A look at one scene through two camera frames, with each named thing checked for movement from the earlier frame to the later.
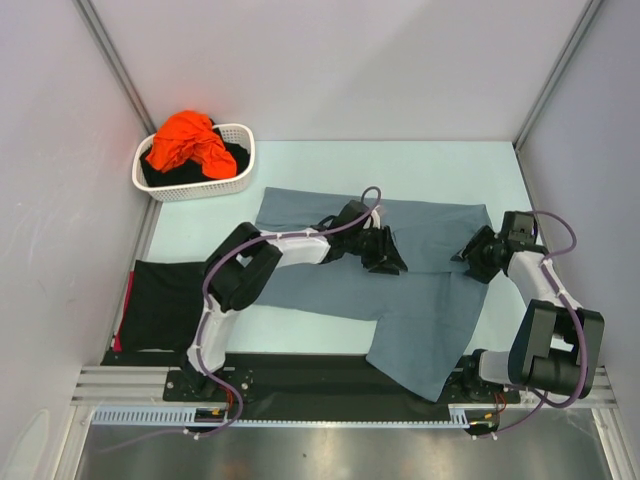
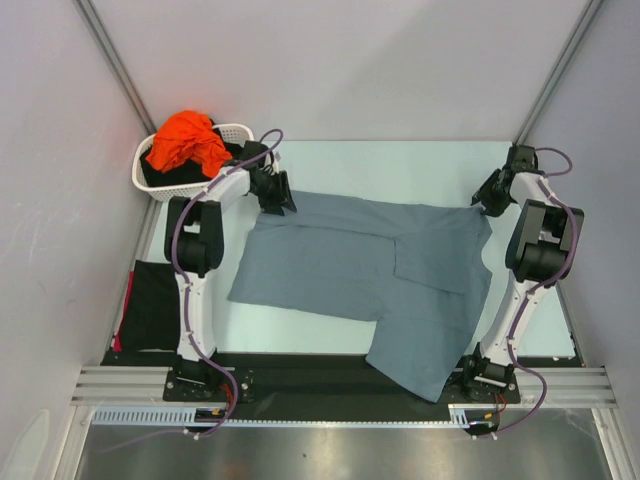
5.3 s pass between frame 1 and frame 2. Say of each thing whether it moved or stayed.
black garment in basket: stayed
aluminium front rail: stayed
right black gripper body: moved
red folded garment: stayed
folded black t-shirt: stayed
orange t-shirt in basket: stayed
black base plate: stayed
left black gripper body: moved
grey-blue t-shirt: stayed
